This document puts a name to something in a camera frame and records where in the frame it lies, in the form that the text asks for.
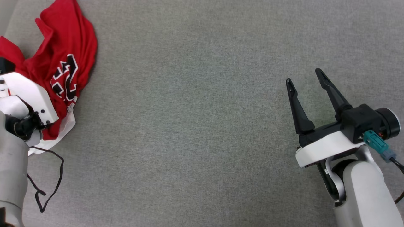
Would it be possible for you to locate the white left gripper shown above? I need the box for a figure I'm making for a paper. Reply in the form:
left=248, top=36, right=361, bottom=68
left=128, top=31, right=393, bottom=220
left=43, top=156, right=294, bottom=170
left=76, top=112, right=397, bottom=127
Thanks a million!
left=0, top=72, right=60, bottom=127

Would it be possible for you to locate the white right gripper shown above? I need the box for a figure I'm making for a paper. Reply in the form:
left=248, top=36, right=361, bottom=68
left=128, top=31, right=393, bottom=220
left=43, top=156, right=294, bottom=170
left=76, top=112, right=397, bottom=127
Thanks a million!
left=286, top=68, right=366, bottom=168

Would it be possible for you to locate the red basketball jersey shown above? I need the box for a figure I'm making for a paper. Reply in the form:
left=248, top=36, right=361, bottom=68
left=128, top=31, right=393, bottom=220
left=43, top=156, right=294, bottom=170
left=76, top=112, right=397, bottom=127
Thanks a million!
left=0, top=0, right=98, bottom=155

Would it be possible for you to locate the grey fabric sofa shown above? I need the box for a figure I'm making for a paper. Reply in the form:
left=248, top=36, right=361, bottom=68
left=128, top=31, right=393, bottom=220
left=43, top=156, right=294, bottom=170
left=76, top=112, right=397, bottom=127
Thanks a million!
left=0, top=0, right=404, bottom=227

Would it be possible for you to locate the teal right camera connector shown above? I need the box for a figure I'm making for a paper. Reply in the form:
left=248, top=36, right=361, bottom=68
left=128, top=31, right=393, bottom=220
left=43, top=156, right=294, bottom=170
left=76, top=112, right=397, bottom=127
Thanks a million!
left=363, top=130, right=397, bottom=163

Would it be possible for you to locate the thin black cable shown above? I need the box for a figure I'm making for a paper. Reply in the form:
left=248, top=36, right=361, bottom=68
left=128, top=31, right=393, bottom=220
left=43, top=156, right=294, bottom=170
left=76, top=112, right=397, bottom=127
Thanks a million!
left=27, top=146, right=65, bottom=213

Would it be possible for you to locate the black right camera cable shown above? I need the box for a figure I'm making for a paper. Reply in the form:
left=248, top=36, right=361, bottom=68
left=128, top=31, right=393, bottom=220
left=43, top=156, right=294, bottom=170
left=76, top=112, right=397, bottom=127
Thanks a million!
left=390, top=157, right=404, bottom=205

